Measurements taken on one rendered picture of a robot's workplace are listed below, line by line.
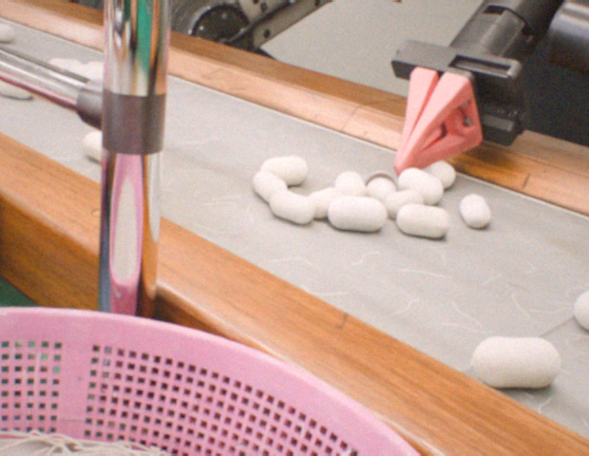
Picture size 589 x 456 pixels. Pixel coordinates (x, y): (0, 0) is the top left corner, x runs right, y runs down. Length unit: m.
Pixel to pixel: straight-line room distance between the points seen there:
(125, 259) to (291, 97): 0.48
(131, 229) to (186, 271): 0.06
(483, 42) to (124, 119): 0.37
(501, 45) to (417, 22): 2.28
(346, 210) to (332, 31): 2.65
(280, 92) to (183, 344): 0.51
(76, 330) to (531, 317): 0.23
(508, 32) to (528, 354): 0.33
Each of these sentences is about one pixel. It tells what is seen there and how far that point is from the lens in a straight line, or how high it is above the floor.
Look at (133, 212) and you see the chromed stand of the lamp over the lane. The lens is 0.28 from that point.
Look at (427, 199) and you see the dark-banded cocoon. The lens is 0.53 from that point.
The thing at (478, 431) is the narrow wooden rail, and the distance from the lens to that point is 0.26.
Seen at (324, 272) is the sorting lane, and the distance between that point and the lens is 0.41.
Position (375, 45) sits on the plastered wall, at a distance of 2.97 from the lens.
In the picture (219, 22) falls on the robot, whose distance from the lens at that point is 1.17.
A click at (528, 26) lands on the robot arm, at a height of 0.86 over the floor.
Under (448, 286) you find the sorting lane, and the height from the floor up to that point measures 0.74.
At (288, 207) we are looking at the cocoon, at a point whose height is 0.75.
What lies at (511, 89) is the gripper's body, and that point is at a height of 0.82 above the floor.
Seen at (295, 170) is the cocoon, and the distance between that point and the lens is 0.52.
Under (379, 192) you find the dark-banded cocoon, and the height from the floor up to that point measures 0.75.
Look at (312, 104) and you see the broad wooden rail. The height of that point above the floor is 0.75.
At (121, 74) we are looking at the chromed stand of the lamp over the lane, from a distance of 0.27.
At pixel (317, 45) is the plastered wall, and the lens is 3.14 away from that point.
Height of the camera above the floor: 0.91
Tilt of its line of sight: 22 degrees down
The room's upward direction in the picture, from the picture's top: 7 degrees clockwise
